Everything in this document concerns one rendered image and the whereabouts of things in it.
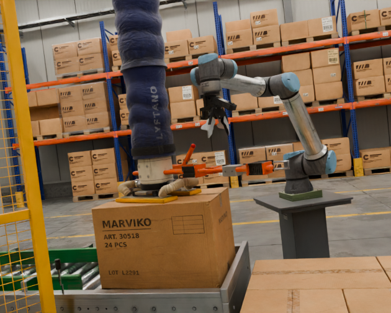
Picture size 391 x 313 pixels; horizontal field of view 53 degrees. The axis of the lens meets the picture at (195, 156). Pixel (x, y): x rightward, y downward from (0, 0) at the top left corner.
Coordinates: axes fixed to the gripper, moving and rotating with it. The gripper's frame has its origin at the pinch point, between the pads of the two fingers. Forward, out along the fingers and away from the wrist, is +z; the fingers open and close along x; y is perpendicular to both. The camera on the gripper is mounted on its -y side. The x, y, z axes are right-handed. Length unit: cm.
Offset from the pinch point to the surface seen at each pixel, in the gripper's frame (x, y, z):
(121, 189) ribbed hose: 13, 56, 21
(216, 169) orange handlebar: 3.4, 1.7, 13.9
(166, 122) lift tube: 0.7, 31.1, -10.3
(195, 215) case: 9.6, 11.3, 33.7
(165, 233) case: 16, 26, 41
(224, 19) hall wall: -722, 464, -297
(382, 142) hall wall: -899, 160, 61
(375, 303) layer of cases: -7, -57, 68
